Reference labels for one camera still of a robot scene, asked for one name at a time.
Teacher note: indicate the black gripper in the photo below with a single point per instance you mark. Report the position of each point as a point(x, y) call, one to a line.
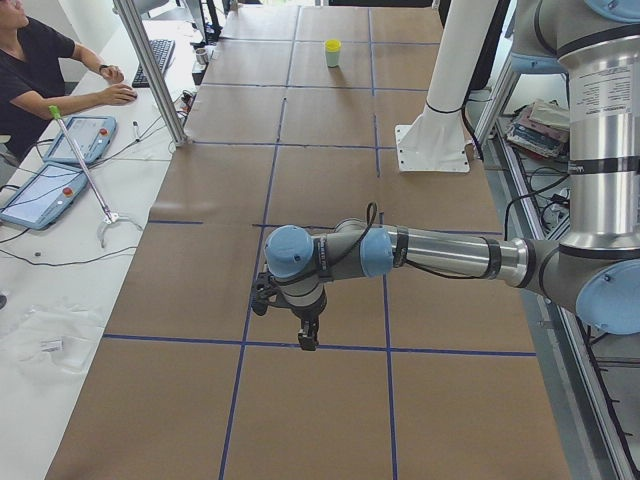
point(306, 317)

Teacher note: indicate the green plastic cup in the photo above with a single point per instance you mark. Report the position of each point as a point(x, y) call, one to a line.
point(332, 58)

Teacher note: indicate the yellow plastic cup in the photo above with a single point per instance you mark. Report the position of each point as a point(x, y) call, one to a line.
point(332, 45)

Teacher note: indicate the silver metal cup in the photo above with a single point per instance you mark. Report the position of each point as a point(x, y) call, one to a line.
point(202, 56)

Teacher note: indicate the stack of magazines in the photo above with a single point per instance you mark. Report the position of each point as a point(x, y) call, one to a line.
point(541, 128)

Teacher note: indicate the person's hand on mouse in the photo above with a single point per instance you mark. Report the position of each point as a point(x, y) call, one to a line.
point(117, 94)

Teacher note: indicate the person's hand at desk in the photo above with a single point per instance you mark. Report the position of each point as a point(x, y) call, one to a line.
point(111, 73)

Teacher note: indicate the silver reacher grabber tool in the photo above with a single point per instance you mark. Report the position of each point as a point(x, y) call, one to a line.
point(111, 217)

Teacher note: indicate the clear plastic bag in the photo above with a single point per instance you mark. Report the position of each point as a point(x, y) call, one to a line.
point(64, 337)

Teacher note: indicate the black marker pen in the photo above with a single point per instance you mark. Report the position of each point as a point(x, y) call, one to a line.
point(136, 131)

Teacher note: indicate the upper blue teach pendant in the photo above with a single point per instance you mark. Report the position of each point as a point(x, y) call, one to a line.
point(93, 135)

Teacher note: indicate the blue teach pendant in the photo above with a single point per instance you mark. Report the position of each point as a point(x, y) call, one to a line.
point(93, 135)
point(45, 197)

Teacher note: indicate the lower blue teach pendant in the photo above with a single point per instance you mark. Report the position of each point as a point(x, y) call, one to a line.
point(45, 197)

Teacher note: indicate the black keyboard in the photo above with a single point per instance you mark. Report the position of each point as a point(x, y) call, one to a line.
point(162, 50)

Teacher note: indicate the seated person in black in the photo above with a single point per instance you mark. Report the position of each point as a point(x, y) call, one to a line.
point(31, 79)

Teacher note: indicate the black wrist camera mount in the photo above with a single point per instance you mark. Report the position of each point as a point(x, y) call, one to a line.
point(264, 294)

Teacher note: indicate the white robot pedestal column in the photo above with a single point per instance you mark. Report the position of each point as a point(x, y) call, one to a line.
point(435, 141)

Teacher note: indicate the aluminium side frame rack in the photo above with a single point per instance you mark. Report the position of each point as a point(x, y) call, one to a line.
point(575, 299)

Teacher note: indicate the aluminium frame post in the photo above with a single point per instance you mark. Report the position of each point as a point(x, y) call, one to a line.
point(135, 29)

